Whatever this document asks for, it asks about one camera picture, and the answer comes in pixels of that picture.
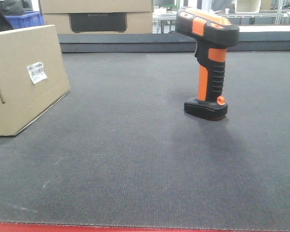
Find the orange black barcode scanner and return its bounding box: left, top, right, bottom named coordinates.
left=175, top=7, right=239, bottom=120

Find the small brown cardboard package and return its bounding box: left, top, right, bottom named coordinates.
left=0, top=25, right=70, bottom=137

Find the large open cardboard box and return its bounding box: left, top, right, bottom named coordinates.
left=39, top=0, right=153, bottom=34

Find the white barcode label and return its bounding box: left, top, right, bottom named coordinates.
left=27, top=62, right=47, bottom=85

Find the white plastic bin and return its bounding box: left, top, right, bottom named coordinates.
left=234, top=0, right=261, bottom=14

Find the blue plastic crate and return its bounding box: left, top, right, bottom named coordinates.
left=5, top=11, right=44, bottom=29

